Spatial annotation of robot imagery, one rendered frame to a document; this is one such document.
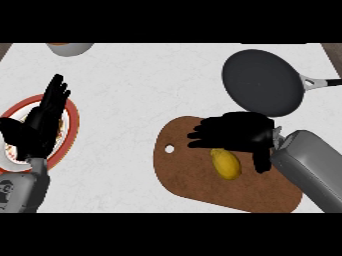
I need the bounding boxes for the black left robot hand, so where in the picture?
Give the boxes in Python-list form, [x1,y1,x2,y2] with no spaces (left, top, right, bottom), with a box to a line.
[0,73,74,161]

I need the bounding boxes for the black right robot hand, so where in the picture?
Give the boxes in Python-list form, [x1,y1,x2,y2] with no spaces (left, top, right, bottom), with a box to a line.
[186,111,276,175]

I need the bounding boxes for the dark grey frying pan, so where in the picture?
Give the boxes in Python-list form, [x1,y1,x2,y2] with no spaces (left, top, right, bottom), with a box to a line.
[221,49,342,118]

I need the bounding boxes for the brown wooden cutting board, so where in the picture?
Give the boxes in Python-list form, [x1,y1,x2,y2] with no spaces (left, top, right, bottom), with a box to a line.
[152,115,304,213]

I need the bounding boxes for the red rimmed white plate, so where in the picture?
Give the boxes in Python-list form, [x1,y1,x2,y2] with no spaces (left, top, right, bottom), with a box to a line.
[0,93,81,181]

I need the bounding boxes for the grey bowl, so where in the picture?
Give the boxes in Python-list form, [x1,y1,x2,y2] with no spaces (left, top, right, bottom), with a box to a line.
[46,42,96,58]

